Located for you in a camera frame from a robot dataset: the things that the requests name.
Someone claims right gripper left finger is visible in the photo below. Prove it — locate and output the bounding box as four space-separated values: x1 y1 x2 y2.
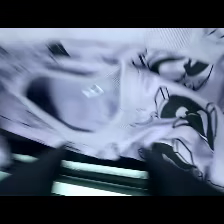
0 145 69 197

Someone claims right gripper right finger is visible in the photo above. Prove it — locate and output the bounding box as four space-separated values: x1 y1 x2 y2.
142 146 224 197

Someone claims lilac printed garment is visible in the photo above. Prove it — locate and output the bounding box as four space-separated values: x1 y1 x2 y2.
0 27 224 194

